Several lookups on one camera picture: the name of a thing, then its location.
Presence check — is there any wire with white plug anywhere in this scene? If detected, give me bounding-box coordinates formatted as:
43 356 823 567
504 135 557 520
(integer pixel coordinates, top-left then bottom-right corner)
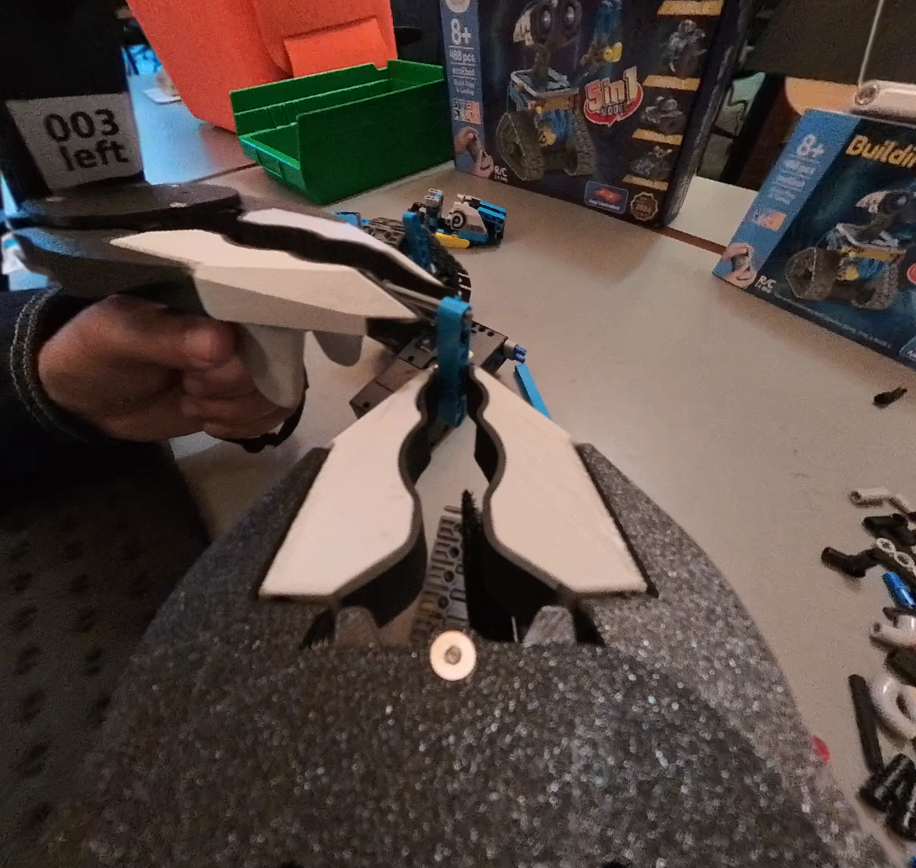
857 0 906 96

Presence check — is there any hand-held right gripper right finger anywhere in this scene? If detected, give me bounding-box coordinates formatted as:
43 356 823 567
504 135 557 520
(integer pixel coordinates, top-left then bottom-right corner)
468 367 648 607

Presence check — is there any person's left forearm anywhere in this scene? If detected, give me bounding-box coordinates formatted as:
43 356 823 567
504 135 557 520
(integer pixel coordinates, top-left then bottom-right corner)
0 287 87 447

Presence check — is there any large orange container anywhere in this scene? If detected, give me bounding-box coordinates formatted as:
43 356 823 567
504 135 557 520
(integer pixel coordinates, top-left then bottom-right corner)
106 0 398 132

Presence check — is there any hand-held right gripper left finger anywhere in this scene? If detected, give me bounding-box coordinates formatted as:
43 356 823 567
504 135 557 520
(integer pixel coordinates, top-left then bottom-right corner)
258 367 434 602

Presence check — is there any black dimpled pad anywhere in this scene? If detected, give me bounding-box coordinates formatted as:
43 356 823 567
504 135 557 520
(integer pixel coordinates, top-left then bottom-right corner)
0 446 208 868

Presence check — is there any short blue toy beam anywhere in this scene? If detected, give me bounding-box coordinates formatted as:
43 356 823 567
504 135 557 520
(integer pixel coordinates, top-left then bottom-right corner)
514 363 552 418

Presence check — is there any black partition panel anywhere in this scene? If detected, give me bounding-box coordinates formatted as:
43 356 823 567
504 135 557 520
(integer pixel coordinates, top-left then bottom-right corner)
744 0 916 89

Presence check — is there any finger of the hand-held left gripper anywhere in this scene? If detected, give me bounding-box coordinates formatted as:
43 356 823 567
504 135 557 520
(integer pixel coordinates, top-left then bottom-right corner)
111 230 441 339
238 208 448 305

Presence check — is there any green storage bin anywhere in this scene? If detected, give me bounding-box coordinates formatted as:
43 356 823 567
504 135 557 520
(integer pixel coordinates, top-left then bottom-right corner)
230 59 453 205

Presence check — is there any blue robot kit box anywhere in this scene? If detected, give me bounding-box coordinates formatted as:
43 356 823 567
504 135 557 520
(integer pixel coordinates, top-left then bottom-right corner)
433 0 763 228
712 109 916 368

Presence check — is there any pile of red black bricks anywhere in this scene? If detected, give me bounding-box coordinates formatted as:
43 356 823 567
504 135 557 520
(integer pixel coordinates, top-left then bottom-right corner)
819 485 916 840

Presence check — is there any black motor battery block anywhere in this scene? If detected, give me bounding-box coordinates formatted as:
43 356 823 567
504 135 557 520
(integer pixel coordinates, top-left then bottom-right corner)
335 209 531 447

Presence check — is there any grey toy track belt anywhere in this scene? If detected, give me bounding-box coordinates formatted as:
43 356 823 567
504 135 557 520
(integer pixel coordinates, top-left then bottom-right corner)
411 506 466 643

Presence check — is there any long blue toy beam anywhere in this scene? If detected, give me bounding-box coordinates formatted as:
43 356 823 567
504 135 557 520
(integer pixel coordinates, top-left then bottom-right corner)
437 297 473 427

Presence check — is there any person's left hand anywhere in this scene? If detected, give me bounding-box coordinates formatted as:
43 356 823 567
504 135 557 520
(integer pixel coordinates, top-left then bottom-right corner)
36 294 287 444

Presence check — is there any small blue white toy robot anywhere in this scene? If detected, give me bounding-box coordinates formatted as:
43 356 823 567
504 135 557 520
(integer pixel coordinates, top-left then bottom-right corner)
410 188 508 250

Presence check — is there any brown wooden bar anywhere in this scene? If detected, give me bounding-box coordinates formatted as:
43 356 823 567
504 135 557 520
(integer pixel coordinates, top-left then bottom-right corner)
669 226 727 257

